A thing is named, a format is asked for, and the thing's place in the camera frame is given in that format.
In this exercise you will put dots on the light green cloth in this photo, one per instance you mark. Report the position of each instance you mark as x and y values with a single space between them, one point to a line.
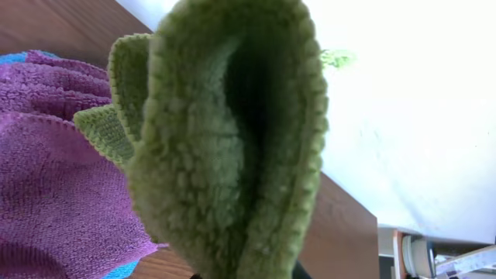
218 121

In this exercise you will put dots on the purple folded cloth on top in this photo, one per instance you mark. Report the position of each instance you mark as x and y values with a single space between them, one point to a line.
65 209

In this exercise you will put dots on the blue folded cloth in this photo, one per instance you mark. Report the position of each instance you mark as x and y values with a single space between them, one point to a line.
29 56

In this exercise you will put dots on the background shelf clutter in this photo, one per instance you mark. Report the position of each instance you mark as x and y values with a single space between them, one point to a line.
406 255

